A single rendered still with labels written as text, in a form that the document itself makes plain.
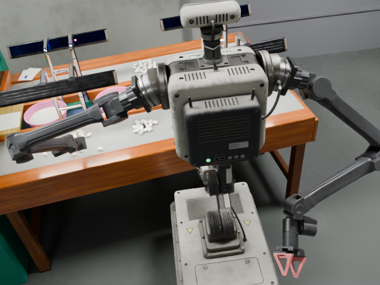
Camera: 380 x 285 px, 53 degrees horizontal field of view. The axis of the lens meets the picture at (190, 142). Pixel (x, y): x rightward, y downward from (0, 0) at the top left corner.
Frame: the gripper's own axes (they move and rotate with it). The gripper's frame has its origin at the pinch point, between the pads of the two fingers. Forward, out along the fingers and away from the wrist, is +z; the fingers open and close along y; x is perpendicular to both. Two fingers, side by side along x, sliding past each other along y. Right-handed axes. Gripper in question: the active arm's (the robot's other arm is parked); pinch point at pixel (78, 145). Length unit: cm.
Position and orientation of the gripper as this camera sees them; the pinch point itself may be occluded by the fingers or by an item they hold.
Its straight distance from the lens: 209.8
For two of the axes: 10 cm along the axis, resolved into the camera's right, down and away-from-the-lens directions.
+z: -1.2, 0.2, 9.9
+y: -9.7, 2.1, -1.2
